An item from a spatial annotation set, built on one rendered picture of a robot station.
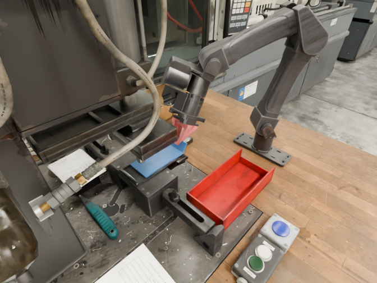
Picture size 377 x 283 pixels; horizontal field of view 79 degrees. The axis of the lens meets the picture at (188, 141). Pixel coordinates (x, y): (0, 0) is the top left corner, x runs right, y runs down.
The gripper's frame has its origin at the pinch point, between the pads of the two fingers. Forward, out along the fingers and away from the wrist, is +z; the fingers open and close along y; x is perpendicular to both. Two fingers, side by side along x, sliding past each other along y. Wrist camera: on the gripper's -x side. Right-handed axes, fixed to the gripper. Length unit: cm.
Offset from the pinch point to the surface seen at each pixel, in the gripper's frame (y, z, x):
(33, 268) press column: 34.4, 25.7, 4.2
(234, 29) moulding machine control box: -73, -57, -44
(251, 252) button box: 4.1, 12.0, 32.2
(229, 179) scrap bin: -11.0, 5.5, 15.2
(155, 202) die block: 10.8, 13.5, 8.1
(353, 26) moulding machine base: -410, -202, -48
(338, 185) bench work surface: -29.5, -4.9, 39.9
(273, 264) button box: 3.0, 11.4, 36.9
